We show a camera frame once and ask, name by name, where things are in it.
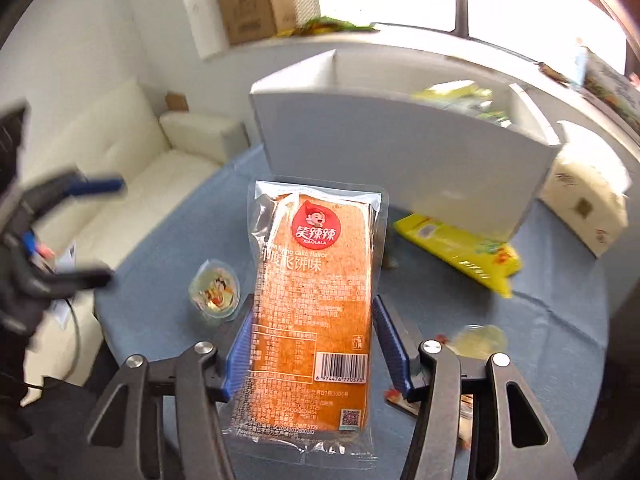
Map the brown snack packet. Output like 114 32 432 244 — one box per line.
535 61 571 84

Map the clear jelly cup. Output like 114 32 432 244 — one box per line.
450 324 508 361

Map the small red snack packet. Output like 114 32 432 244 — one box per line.
384 387 421 417

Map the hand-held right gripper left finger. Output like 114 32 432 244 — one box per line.
85 294 254 480

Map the green seaweed snack packet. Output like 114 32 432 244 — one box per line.
465 100 513 127

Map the black cable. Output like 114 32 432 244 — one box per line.
20 302 84 392

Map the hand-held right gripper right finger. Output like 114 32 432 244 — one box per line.
372 294 557 480

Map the printed tissue box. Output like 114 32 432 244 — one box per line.
575 47 640 137

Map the brown cardboard box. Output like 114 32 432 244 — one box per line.
211 0 301 46

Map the jelly cup with cartoon lid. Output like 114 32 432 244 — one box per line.
187 259 242 328

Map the white cardboard box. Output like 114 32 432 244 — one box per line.
248 49 563 243

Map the yellow flat snack packet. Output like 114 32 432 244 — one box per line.
392 213 523 300

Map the blue tablecloth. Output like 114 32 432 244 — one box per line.
92 145 611 480

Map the yellow chips packet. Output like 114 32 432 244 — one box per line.
411 82 493 107

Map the cream sofa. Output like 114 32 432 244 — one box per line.
20 79 251 406

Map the orange cake packet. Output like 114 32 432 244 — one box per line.
221 180 391 443

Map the soft tissue pack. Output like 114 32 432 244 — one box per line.
537 120 631 260

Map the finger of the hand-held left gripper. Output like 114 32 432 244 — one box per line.
22 169 126 216
20 260 117 306

